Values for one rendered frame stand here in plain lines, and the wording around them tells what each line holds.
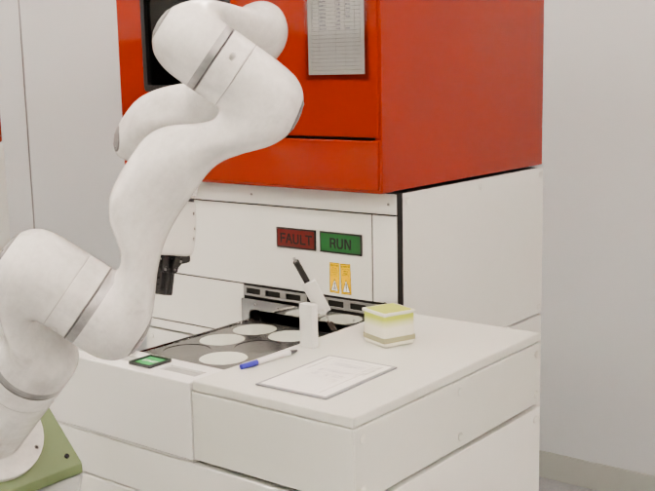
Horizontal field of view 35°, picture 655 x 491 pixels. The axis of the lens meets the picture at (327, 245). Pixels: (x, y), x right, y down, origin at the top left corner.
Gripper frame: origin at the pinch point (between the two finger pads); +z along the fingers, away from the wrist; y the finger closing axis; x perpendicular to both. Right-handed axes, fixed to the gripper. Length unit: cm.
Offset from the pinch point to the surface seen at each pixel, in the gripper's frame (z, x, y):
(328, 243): -10, -8, -57
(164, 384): 17.4, 3.7, 0.8
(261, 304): 6, -28, -59
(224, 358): 15.9, -10.5, -29.4
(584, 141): -54, -14, -200
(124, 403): 22.9, -7.2, -0.3
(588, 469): 59, -9, -223
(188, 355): 16.3, -19.1, -27.6
